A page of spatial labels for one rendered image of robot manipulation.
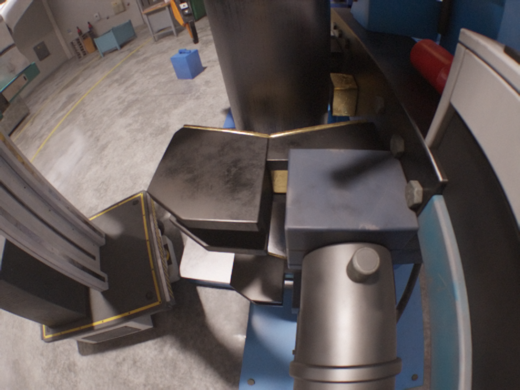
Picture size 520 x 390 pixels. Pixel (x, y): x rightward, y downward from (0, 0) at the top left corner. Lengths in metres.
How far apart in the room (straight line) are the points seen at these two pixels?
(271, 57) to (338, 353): 0.37
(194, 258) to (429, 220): 1.13
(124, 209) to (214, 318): 0.77
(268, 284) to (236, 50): 0.60
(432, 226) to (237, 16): 0.34
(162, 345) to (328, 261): 1.24
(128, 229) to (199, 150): 1.00
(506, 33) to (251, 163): 0.48
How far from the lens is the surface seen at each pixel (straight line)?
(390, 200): 0.25
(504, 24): 0.49
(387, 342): 0.23
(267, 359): 1.10
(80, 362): 1.81
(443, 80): 0.32
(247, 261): 0.74
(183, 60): 3.19
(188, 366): 1.33
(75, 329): 1.37
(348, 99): 0.50
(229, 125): 2.08
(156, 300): 1.06
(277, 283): 0.71
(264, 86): 0.40
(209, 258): 1.21
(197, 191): 0.29
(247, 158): 0.31
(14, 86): 0.92
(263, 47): 0.37
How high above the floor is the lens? 1.21
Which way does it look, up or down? 53 degrees down
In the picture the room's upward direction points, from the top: 13 degrees counter-clockwise
